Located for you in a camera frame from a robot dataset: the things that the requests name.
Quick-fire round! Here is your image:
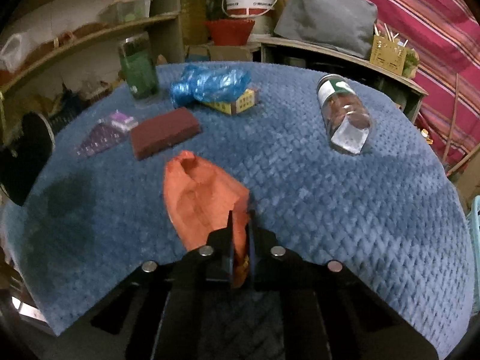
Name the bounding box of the orange snack wrapper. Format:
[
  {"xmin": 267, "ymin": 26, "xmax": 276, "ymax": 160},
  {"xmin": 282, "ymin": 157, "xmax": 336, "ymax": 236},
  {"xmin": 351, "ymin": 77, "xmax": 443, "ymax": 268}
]
[{"xmin": 163, "ymin": 150, "xmax": 250, "ymax": 288}]

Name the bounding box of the clear jar green label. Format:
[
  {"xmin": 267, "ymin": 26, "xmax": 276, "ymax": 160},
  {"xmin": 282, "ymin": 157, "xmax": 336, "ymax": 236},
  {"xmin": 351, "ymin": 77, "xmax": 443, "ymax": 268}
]
[{"xmin": 316, "ymin": 74, "xmax": 374, "ymax": 155}]

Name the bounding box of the light blue trash basket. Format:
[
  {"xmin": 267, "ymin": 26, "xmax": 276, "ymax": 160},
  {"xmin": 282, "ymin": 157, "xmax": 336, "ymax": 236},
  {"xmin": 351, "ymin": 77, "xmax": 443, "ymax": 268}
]
[{"xmin": 467, "ymin": 195, "xmax": 480, "ymax": 315}]

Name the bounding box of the blue quilted table cloth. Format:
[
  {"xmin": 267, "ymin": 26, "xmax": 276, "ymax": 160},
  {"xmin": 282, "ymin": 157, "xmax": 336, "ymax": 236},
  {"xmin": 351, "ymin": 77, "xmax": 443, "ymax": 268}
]
[{"xmin": 1, "ymin": 63, "xmax": 474, "ymax": 358}]

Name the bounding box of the yellow cigarette box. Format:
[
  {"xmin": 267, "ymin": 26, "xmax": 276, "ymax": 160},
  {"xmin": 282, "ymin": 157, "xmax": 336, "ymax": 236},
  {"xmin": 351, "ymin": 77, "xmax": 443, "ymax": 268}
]
[{"xmin": 204, "ymin": 88, "xmax": 259, "ymax": 116}]

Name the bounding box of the maroon scouring pad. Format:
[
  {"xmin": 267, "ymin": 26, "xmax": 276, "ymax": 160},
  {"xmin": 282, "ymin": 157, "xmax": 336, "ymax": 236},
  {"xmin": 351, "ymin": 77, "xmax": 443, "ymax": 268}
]
[{"xmin": 130, "ymin": 107, "xmax": 201, "ymax": 160}]

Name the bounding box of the blue plastic bag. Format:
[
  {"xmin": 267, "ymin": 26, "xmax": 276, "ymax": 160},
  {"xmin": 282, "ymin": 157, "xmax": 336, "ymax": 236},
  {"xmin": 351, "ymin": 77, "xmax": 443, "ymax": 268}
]
[{"xmin": 169, "ymin": 64, "xmax": 251, "ymax": 108}]

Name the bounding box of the purple clear wrapper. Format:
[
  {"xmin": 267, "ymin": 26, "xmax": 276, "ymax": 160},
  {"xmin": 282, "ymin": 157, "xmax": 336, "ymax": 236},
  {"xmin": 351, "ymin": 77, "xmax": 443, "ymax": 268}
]
[{"xmin": 76, "ymin": 110, "xmax": 138, "ymax": 157}]

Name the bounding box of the red plastic basket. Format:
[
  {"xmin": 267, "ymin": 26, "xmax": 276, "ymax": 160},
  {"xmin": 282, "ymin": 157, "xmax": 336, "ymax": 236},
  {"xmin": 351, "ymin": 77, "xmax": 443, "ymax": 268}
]
[{"xmin": 206, "ymin": 19, "xmax": 255, "ymax": 47}]

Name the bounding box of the green label jar upright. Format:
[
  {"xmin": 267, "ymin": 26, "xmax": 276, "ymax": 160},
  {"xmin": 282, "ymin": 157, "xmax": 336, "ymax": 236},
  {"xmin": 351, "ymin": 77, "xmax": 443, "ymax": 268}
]
[{"xmin": 118, "ymin": 32, "xmax": 159, "ymax": 99}]

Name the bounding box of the wooden side cabinet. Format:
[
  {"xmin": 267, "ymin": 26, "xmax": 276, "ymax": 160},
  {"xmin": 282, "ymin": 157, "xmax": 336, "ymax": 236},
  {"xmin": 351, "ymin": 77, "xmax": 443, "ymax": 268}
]
[{"xmin": 248, "ymin": 36, "xmax": 427, "ymax": 122}]

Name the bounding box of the yellow chopstick holder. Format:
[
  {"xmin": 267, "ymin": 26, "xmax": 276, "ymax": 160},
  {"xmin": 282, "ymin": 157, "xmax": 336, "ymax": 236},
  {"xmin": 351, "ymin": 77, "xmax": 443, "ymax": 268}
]
[{"xmin": 369, "ymin": 24, "xmax": 407, "ymax": 76}]

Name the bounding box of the large yellow oil jug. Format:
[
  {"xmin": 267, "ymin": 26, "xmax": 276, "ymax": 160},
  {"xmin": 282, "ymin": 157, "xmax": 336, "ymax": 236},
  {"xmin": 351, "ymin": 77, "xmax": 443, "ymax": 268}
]
[{"xmin": 180, "ymin": 0, "xmax": 208, "ymax": 46}]

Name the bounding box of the grey cloth cover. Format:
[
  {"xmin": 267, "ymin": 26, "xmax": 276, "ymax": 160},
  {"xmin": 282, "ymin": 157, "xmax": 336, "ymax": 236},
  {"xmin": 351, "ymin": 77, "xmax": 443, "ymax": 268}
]
[{"xmin": 274, "ymin": 0, "xmax": 377, "ymax": 59}]

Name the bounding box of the wooden corner shelf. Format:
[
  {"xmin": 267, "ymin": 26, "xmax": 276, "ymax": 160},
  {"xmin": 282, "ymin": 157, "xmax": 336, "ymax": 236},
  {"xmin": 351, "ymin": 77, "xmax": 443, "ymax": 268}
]
[{"xmin": 1, "ymin": 0, "xmax": 184, "ymax": 142}]

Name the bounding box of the pink striped curtain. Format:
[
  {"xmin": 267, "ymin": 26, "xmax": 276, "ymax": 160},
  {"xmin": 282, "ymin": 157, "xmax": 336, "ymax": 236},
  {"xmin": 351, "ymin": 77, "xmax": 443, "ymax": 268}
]
[{"xmin": 273, "ymin": 0, "xmax": 480, "ymax": 166}]

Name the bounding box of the white plastic bag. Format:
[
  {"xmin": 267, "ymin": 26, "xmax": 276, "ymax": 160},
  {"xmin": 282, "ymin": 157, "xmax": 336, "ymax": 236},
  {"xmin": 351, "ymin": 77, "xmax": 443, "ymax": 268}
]
[{"xmin": 1, "ymin": 33, "xmax": 34, "ymax": 73}]

